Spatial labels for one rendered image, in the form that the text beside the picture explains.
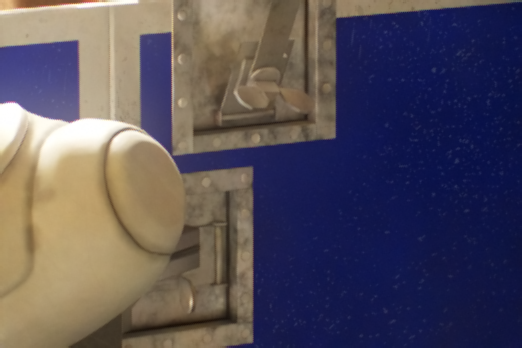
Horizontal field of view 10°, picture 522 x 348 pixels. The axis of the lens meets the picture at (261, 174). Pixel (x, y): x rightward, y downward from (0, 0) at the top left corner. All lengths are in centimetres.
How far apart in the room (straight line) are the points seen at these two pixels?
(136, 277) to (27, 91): 37
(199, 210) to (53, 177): 46
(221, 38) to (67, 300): 45
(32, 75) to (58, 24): 4
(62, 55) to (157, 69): 7
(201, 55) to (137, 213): 44
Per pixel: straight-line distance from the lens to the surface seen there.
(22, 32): 200
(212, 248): 210
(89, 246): 164
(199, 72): 208
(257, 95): 205
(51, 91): 201
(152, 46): 204
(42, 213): 165
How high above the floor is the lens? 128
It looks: 12 degrees down
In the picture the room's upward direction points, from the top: straight up
